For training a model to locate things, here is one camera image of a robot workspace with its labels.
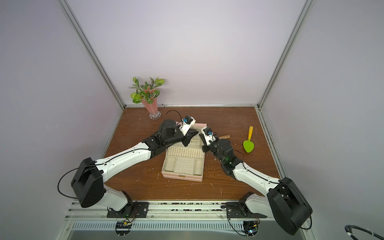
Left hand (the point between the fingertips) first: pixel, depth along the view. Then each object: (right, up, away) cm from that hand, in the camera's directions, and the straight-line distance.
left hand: (197, 130), depth 77 cm
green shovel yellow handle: (+34, -12, +19) cm, 41 cm away
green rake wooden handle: (+18, -6, +21) cm, 28 cm away
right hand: (+4, 0, +2) cm, 4 cm away
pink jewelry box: (-6, -19, +6) cm, 21 cm away
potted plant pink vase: (-32, +22, +17) cm, 42 cm away
